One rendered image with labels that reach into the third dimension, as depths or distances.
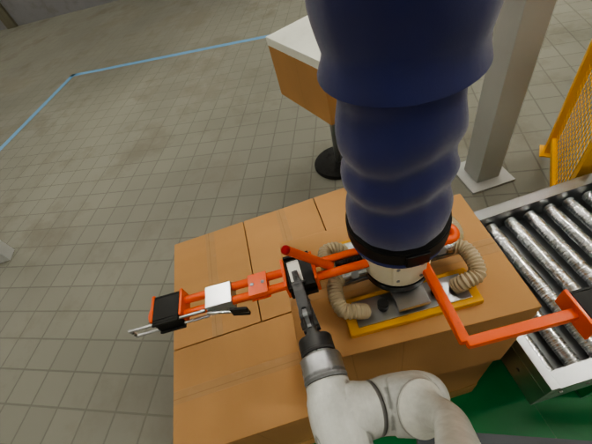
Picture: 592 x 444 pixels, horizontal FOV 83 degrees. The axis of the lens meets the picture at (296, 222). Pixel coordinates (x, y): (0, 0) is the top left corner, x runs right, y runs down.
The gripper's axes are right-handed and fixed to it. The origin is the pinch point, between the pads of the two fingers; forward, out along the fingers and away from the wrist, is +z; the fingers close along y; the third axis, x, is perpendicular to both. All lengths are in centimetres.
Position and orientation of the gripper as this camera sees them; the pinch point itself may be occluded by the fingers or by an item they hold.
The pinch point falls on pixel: (296, 277)
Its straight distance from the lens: 86.0
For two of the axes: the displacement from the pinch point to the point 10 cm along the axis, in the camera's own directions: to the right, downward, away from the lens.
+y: 2.2, 6.2, 7.6
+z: -2.3, -7.2, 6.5
